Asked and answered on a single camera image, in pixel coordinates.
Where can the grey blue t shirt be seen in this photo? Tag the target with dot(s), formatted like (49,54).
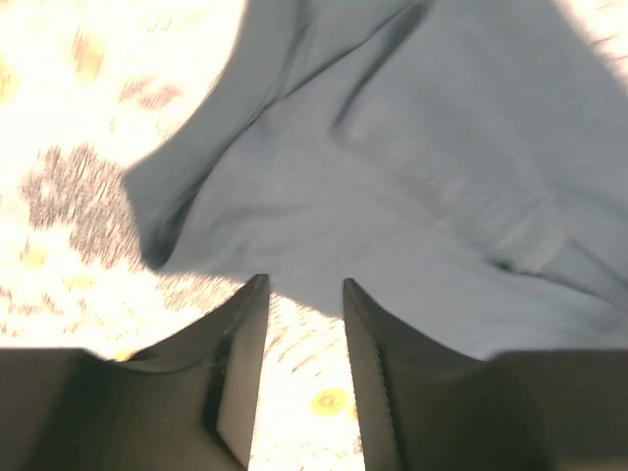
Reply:
(464,161)

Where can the floral patterned table mat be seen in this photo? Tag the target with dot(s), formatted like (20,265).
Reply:
(90,88)

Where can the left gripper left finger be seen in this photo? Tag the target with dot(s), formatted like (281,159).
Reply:
(187,402)

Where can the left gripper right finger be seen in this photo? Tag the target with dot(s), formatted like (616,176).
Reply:
(422,406)

